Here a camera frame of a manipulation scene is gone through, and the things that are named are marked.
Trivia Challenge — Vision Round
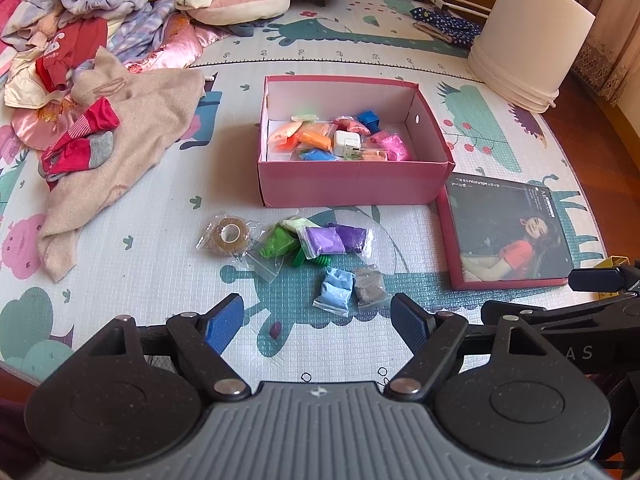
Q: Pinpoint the red garment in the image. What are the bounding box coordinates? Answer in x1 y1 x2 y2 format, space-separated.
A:
34 19 108 92

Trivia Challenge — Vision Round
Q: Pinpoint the red sock with grey toe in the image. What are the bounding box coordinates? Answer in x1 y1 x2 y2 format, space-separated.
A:
39 137 93 183
52 97 122 170

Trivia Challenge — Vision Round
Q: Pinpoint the printed cartoon play mat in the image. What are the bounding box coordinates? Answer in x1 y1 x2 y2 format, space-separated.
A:
0 0 611 396

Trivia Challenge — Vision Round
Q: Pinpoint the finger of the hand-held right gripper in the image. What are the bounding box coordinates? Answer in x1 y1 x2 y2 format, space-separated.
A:
480 300 538 331
569 265 640 297

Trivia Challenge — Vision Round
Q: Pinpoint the light blue clay packet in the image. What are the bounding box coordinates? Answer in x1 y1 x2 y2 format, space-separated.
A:
313 266 355 317

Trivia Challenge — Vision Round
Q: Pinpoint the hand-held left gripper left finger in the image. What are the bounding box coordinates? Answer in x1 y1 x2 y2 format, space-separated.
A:
75 292 251 403

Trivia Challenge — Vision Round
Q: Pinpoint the white charger plug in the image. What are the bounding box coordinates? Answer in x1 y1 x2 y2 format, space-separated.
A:
334 130 363 159

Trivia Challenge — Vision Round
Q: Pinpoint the navy dotted cloth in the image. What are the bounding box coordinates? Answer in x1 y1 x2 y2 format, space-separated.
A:
410 6 483 51

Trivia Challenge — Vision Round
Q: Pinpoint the grey clay packet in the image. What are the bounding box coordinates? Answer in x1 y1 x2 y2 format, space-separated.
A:
352 265 391 308

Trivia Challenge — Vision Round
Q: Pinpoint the tape roll in plastic bag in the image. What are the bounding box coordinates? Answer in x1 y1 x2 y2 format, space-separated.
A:
196 214 266 261

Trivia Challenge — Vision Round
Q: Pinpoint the purple clay packet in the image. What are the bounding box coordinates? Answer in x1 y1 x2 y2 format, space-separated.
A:
297 226 347 261
327 222 373 256

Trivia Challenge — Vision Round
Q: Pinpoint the green plastic screw toy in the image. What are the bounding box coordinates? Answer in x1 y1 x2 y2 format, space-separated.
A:
290 247 333 268

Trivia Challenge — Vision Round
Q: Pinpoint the pile of colourful clay packets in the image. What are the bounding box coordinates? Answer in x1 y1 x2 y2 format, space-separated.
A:
267 114 412 163

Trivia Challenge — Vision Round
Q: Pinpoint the beige cloth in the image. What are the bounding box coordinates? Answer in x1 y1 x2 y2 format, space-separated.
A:
37 46 207 282

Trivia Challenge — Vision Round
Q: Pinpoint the pink and white cushion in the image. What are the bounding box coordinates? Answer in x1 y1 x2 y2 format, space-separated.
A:
187 0 291 23

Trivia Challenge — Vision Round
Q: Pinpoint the stack of white buckets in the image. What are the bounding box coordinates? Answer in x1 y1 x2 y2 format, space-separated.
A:
467 0 597 113

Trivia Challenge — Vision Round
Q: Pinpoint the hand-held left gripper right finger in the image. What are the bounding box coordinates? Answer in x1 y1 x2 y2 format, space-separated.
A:
385 292 556 403

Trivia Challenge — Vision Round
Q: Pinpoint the beige patterned curtain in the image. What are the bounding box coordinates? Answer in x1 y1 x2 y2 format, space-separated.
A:
570 0 640 106

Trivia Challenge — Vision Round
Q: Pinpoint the pink cardboard box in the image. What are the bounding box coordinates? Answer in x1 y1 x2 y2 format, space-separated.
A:
256 75 456 209

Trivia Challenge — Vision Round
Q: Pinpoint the pink box lid with photo print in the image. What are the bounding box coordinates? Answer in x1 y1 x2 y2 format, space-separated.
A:
435 171 576 291

